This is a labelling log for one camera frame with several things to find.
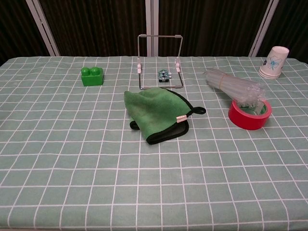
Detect green cloth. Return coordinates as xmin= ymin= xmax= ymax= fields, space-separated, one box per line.
xmin=123 ymin=87 xmax=207 ymax=145

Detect green toy building brick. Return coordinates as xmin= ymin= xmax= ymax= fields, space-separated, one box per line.
xmin=80 ymin=66 xmax=104 ymax=87

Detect white screen frame post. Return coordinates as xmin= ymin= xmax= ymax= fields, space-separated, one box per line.
xmin=145 ymin=0 xmax=159 ymax=57
xmin=248 ymin=0 xmax=280 ymax=57
xmin=26 ymin=0 xmax=60 ymax=57

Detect bundle of clear straws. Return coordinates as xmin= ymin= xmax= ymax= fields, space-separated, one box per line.
xmin=204 ymin=68 xmax=267 ymax=109

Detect red tape roll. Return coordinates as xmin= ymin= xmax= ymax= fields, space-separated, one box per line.
xmin=228 ymin=98 xmax=273 ymax=130

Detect white flower print paper cups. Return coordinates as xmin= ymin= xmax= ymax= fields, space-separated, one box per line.
xmin=258 ymin=46 xmax=290 ymax=79

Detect metal wire stand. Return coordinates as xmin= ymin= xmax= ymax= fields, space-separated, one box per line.
xmin=137 ymin=34 xmax=185 ymax=90

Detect green white checkered tablecloth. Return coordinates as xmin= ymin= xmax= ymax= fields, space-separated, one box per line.
xmin=0 ymin=56 xmax=308 ymax=231

